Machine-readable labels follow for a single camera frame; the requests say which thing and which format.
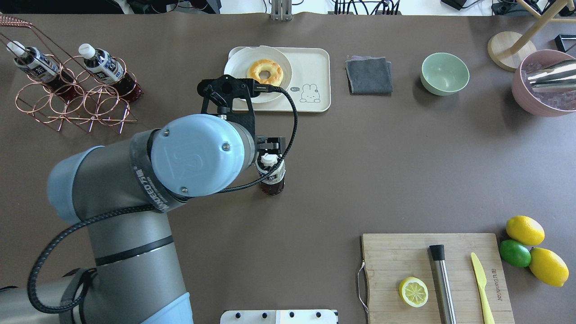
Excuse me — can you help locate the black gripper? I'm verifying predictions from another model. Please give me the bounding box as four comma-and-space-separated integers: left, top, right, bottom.
256, 135, 286, 157

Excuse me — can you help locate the tea bottle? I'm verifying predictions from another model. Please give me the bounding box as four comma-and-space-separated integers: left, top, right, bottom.
7, 41, 80, 101
256, 153, 286, 196
78, 43, 142, 102

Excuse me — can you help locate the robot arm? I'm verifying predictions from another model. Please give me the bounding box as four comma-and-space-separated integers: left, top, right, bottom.
1, 113, 289, 324

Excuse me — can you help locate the beige rabbit tray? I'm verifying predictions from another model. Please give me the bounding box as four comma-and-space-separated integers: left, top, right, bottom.
228, 46, 331, 113

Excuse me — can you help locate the glazed donut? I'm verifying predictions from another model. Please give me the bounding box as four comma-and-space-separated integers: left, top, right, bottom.
246, 59, 284, 86

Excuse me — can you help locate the white plate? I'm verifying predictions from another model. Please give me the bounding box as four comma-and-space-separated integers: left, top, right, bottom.
224, 45, 293, 89

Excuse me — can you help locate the grey folded cloth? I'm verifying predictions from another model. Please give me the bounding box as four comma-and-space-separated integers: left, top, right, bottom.
345, 56, 394, 95

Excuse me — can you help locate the wooden cutting board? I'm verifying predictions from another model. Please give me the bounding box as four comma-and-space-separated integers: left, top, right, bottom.
361, 233, 515, 324

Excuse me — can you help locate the green bowl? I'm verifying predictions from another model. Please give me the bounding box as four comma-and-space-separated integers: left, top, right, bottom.
420, 53, 470, 96

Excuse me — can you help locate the steel muddler bar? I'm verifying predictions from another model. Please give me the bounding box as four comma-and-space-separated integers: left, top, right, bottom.
429, 244, 457, 324

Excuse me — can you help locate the half lemon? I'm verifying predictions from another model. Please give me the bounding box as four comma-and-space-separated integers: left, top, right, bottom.
398, 277, 429, 308

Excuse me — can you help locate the wooden stand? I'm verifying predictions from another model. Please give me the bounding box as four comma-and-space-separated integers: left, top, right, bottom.
487, 0, 575, 72

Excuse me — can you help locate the green lime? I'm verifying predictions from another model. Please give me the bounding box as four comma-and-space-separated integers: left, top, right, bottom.
499, 239, 531, 267

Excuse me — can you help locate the upper yellow lemon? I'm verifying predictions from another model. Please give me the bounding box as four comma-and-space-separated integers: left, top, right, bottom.
506, 215, 545, 246

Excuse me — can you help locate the yellow lemon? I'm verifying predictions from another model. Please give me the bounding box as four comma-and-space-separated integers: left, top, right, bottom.
529, 247, 569, 287
506, 215, 545, 246

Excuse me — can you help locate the yellow plastic knife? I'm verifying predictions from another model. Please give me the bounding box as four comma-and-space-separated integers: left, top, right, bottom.
470, 252, 495, 324

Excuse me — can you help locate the pink ice bowl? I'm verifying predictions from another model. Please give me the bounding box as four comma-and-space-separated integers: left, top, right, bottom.
512, 49, 575, 117

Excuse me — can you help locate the metal scoop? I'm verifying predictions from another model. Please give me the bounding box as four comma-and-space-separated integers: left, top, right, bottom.
526, 59, 576, 93

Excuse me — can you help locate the lower yellow lemon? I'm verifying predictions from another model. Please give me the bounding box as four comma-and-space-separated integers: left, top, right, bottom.
529, 247, 569, 287

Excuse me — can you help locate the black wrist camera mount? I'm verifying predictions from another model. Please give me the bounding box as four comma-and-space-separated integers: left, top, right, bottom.
196, 75, 278, 139

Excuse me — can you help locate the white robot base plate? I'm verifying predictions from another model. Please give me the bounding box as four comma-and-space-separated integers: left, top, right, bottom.
220, 309, 339, 324

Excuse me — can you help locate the copper wire bottle rack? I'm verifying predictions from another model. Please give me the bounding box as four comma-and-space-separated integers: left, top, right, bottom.
1, 14, 143, 134

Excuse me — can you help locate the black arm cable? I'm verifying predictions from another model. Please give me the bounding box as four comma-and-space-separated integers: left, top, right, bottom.
27, 85, 299, 314

